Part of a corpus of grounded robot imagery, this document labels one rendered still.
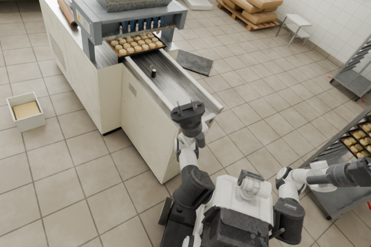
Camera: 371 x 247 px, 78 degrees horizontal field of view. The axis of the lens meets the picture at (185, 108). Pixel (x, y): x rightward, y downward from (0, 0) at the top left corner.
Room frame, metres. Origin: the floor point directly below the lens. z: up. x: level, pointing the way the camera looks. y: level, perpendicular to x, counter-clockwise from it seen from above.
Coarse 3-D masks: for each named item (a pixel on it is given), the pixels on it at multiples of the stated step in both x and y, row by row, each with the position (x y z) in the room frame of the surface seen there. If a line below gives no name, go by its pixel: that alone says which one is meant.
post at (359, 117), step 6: (366, 108) 1.42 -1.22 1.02; (360, 114) 1.42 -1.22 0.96; (366, 114) 1.40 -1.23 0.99; (354, 120) 1.41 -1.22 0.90; (360, 120) 1.41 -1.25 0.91; (348, 126) 1.41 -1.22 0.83; (342, 132) 1.40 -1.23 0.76; (336, 138) 1.40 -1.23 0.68; (330, 144) 1.40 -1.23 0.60; (318, 150) 1.42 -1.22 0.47; (312, 156) 1.41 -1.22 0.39; (306, 162) 1.41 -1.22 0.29; (300, 168) 1.40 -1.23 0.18
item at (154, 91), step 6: (126, 60) 1.28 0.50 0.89; (132, 66) 1.23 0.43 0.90; (132, 72) 1.23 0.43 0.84; (138, 72) 1.18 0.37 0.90; (138, 78) 1.18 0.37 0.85; (144, 78) 1.14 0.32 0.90; (144, 84) 1.13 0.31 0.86; (150, 84) 1.10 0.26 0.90; (150, 90) 1.09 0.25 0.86; (156, 90) 1.06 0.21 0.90; (156, 96) 1.04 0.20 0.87; (162, 96) 1.03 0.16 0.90; (162, 102) 1.00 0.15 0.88; (168, 102) 1.00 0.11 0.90; (168, 108) 0.96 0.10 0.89; (168, 114) 0.95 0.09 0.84
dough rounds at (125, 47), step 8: (112, 40) 1.42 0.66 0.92; (128, 40) 1.47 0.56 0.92; (136, 40) 1.52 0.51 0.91; (144, 40) 1.57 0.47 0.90; (152, 40) 1.58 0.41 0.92; (112, 48) 1.35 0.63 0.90; (120, 48) 1.35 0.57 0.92; (128, 48) 1.38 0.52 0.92; (136, 48) 1.41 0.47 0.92; (144, 48) 1.45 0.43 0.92; (152, 48) 1.50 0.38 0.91
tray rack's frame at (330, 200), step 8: (336, 160) 1.68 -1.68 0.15; (344, 160) 1.71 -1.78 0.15; (304, 168) 1.44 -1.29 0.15; (320, 192) 1.23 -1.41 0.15; (328, 192) 1.26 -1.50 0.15; (336, 192) 1.28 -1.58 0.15; (344, 192) 1.31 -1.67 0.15; (352, 192) 1.34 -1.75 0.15; (360, 192) 1.37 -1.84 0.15; (320, 200) 1.16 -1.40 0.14; (328, 200) 1.18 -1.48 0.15; (336, 200) 1.20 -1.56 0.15; (344, 200) 1.23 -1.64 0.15; (328, 208) 1.09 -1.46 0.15
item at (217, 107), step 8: (160, 56) 1.51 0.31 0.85; (168, 56) 1.46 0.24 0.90; (168, 64) 1.44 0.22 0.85; (176, 64) 1.40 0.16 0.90; (176, 72) 1.37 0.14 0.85; (184, 72) 1.33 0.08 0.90; (184, 80) 1.31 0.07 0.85; (192, 80) 1.27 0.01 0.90; (192, 88) 1.25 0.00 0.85; (200, 88) 1.22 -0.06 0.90; (200, 96) 1.20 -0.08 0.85; (208, 96) 1.16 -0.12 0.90; (208, 104) 1.14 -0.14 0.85; (216, 104) 1.11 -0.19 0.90; (216, 112) 1.09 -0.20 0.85
